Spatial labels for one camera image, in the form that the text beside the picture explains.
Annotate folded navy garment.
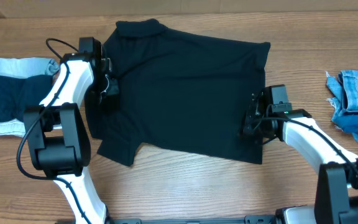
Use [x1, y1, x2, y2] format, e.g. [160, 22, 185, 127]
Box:
[0, 75, 53, 123]

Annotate light blue denim jeans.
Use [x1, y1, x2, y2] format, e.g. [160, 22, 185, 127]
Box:
[326, 70, 358, 131]

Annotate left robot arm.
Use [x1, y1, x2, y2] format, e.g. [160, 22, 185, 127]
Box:
[16, 37, 119, 223]

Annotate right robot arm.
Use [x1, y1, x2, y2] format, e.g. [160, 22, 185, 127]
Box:
[239, 85, 358, 224]

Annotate black polo shirt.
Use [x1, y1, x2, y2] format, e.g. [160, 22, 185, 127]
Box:
[84, 19, 270, 166]

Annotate folded light grey garment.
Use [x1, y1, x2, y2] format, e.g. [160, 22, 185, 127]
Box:
[0, 57, 60, 137]

